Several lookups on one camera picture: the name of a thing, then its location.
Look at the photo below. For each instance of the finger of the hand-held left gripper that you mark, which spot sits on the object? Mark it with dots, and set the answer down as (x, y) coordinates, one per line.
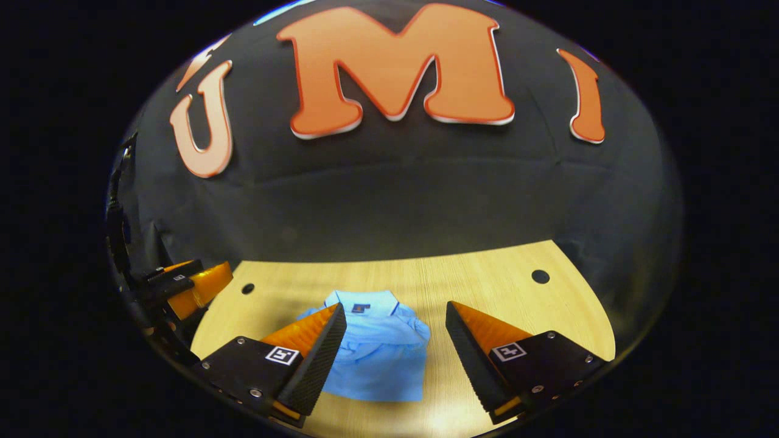
(204, 286)

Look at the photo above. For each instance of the light blue polo T-shirt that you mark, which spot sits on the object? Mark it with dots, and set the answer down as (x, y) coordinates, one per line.
(383, 359)

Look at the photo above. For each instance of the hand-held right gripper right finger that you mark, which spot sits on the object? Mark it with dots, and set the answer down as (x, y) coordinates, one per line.
(471, 359)

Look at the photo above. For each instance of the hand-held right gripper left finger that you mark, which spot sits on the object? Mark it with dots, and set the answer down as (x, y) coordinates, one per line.
(319, 359)

